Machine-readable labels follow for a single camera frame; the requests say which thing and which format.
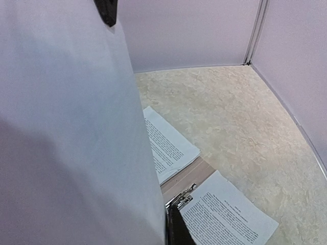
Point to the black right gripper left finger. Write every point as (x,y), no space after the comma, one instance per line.
(107,10)

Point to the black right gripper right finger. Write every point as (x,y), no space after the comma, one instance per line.
(177,231)

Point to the white text sheet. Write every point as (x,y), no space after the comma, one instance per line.
(218,213)
(172,152)

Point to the brown plastic folder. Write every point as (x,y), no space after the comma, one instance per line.
(197,172)

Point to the white paper stack remainder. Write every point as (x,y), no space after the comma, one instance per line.
(76,162)

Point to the metal folder clip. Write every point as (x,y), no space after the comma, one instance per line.
(182,198)

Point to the left aluminium frame post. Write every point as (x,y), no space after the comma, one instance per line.
(256,31)

